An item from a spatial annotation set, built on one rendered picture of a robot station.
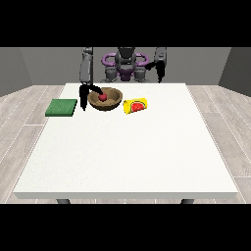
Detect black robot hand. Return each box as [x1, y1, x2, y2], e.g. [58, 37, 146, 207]
[144, 61, 167, 84]
[78, 82, 106, 112]

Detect brown wooden bowl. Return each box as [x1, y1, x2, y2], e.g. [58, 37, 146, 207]
[87, 86, 124, 112]

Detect green square pad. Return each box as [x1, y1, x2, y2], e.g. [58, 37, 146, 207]
[44, 98, 78, 118]

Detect grey robot trunk purple rings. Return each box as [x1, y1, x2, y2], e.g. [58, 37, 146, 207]
[100, 47, 152, 84]

